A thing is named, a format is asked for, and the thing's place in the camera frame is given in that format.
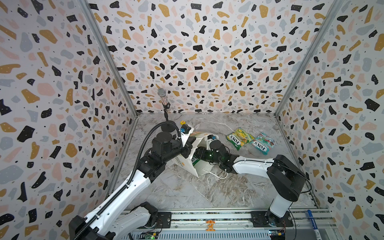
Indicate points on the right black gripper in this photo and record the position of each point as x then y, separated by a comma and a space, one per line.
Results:
201, 154

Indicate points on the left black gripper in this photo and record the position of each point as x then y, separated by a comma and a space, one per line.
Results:
186, 147

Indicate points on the white paper shopping bag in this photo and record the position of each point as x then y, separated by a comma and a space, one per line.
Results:
193, 165

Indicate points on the yellow-green Fox's candy bag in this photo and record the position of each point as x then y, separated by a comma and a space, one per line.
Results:
239, 138

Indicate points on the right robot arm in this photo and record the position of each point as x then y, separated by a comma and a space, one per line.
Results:
287, 178

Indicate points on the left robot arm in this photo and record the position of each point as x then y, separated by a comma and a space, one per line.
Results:
105, 221

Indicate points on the microphone on black stand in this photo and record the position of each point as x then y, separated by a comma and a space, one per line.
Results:
162, 93

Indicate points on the green circuit board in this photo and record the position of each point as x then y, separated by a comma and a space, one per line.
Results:
148, 236

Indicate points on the blue marker pen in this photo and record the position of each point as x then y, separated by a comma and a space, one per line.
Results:
314, 225

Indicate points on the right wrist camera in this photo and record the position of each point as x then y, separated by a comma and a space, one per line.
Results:
211, 138

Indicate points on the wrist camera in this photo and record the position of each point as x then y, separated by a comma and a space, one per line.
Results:
211, 138
185, 131

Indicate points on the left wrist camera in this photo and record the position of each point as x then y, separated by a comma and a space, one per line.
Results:
185, 131

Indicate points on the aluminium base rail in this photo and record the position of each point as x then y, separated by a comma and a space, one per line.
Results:
240, 224

